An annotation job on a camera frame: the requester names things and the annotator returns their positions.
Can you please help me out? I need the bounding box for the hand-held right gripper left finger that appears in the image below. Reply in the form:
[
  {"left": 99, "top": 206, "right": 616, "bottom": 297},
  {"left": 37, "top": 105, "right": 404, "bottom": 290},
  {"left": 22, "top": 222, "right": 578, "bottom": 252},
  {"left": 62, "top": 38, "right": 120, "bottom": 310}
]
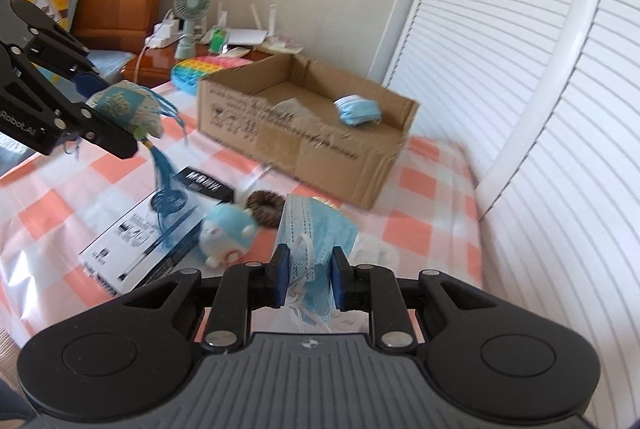
[{"left": 121, "top": 244, "right": 292, "bottom": 354}]

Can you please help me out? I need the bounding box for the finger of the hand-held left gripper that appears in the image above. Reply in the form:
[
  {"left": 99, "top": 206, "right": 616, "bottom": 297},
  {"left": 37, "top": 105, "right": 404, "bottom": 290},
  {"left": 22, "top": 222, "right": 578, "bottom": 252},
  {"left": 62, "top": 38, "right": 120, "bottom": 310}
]
[
  {"left": 49, "top": 103, "right": 138, "bottom": 158},
  {"left": 9, "top": 0, "right": 109, "bottom": 98}
]

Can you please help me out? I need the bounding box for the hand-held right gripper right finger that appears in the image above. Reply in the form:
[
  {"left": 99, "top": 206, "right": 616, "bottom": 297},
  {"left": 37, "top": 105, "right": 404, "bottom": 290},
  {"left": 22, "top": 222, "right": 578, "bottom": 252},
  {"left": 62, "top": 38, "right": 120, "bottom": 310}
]
[{"left": 331, "top": 246, "right": 496, "bottom": 354}]

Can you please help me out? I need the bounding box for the floral sachet with blue tassel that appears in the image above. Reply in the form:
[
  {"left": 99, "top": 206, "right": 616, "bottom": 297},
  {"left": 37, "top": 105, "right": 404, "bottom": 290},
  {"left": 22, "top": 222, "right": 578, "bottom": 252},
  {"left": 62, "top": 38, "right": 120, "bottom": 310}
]
[{"left": 85, "top": 79, "right": 191, "bottom": 210}]

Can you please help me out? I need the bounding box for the blue face mask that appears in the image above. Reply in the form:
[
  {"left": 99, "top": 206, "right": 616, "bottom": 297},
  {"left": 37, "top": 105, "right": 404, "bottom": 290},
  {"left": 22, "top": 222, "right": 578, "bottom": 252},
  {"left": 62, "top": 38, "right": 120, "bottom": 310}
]
[
  {"left": 272, "top": 194, "right": 359, "bottom": 328},
  {"left": 333, "top": 94, "right": 381, "bottom": 128}
]

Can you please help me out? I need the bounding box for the brown cardboard box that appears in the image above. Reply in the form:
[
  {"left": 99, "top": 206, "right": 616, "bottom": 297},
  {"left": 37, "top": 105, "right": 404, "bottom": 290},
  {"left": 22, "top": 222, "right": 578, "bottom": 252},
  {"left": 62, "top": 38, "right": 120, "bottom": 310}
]
[{"left": 196, "top": 52, "right": 420, "bottom": 212}]

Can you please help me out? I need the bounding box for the grey sachet bag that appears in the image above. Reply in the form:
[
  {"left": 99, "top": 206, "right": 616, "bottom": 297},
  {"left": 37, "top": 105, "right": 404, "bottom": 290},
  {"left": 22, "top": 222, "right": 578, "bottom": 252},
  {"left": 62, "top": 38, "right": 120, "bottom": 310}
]
[{"left": 270, "top": 97, "right": 307, "bottom": 118}]

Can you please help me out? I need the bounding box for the grey blue bedding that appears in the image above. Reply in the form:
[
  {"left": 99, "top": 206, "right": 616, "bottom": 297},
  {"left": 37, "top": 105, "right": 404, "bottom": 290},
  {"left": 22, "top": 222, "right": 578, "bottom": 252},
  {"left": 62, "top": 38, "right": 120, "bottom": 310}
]
[{"left": 0, "top": 48, "right": 137, "bottom": 180}]

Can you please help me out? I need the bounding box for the wooden nightstand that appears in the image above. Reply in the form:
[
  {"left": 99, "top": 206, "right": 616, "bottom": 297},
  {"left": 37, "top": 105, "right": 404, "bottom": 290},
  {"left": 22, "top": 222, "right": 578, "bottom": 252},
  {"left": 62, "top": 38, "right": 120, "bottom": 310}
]
[{"left": 122, "top": 41, "right": 281, "bottom": 88}]

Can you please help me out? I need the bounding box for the plush doll with blue hat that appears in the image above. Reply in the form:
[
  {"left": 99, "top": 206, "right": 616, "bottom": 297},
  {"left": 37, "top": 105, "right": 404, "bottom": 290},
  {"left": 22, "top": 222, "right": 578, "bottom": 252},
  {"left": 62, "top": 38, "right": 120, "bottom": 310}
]
[{"left": 198, "top": 203, "right": 257, "bottom": 268}]

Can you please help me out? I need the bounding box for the brown scrunchie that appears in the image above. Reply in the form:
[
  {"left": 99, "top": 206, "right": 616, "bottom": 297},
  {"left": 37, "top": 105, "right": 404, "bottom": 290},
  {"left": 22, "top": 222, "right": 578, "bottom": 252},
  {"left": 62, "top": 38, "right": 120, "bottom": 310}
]
[{"left": 244, "top": 189, "right": 287, "bottom": 228}]

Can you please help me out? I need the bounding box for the white power strip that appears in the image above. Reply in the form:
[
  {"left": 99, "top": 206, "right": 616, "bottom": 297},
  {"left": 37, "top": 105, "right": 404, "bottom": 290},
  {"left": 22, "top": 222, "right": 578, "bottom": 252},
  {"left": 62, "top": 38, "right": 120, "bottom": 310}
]
[{"left": 144, "top": 8, "right": 185, "bottom": 50}]

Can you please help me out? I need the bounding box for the checkered tablecloth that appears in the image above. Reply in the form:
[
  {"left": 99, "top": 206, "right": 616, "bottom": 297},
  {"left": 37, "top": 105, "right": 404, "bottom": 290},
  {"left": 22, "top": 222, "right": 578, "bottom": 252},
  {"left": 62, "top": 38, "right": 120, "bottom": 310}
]
[{"left": 0, "top": 81, "right": 484, "bottom": 351}]

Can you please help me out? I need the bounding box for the black pen box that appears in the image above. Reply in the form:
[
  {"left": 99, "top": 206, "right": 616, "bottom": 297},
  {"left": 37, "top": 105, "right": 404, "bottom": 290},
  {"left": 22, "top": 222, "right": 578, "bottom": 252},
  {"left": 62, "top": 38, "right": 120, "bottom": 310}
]
[{"left": 172, "top": 166, "right": 236, "bottom": 205}]

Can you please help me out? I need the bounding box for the white pen box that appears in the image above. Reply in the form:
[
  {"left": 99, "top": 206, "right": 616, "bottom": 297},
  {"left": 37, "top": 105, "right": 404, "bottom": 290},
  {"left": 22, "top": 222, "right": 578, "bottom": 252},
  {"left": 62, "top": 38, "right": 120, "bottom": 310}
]
[{"left": 78, "top": 188, "right": 207, "bottom": 298}]

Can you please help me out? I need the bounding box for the rainbow pop toy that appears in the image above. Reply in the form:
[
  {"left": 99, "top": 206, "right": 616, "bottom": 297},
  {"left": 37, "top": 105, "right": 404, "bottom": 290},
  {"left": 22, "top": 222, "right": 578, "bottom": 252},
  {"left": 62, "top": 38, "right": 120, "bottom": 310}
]
[{"left": 169, "top": 53, "right": 251, "bottom": 94}]

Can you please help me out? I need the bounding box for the green desk fan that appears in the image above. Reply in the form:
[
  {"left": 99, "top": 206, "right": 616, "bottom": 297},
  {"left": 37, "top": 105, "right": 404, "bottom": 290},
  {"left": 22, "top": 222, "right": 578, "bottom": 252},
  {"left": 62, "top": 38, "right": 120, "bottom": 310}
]
[{"left": 173, "top": 0, "right": 214, "bottom": 60}]

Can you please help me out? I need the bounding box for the white router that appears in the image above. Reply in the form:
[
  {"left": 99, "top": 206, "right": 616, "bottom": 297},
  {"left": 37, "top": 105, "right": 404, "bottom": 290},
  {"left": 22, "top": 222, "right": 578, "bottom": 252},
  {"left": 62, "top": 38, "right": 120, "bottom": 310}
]
[{"left": 217, "top": 3, "right": 281, "bottom": 46}]

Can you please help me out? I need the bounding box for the white louvred closet door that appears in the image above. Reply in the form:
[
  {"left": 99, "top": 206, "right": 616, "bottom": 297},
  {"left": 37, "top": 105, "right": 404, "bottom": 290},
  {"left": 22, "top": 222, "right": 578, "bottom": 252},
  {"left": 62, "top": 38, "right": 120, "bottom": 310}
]
[
  {"left": 477, "top": 0, "right": 640, "bottom": 429},
  {"left": 382, "top": 0, "right": 602, "bottom": 182}
]

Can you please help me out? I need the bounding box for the white cable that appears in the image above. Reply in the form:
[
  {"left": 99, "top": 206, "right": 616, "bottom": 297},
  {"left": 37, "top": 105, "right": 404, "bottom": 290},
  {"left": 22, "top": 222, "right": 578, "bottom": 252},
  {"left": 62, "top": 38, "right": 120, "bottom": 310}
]
[{"left": 134, "top": 40, "right": 154, "bottom": 82}]

